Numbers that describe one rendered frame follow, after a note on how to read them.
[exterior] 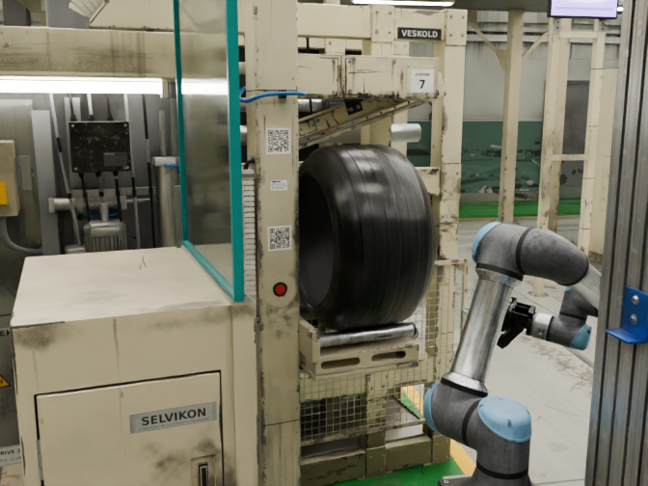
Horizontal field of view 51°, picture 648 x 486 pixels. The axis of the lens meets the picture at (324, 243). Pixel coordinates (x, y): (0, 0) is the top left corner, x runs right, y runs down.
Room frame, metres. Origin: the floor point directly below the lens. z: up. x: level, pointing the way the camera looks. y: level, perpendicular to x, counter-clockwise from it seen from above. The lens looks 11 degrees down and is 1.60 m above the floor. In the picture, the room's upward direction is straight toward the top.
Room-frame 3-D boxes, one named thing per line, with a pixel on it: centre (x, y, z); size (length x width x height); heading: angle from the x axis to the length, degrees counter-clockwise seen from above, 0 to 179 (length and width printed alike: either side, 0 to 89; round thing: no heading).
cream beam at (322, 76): (2.51, -0.09, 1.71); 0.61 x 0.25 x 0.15; 111
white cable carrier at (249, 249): (2.02, 0.23, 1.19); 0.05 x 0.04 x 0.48; 21
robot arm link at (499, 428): (1.43, -0.40, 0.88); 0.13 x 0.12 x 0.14; 40
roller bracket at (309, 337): (2.12, 0.09, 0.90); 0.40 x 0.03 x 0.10; 21
